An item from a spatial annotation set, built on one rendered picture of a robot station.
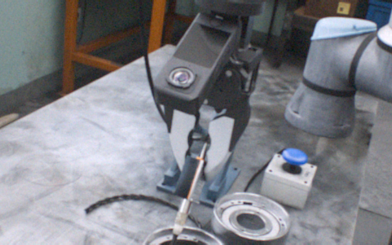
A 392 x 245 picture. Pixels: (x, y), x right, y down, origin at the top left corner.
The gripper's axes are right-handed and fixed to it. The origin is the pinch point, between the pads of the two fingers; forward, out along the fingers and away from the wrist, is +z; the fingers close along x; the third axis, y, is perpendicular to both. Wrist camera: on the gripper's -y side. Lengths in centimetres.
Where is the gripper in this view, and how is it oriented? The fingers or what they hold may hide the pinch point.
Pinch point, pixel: (195, 170)
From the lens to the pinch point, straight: 58.1
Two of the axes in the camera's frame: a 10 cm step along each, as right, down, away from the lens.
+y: 3.5, -3.6, 8.6
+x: -9.3, -2.8, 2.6
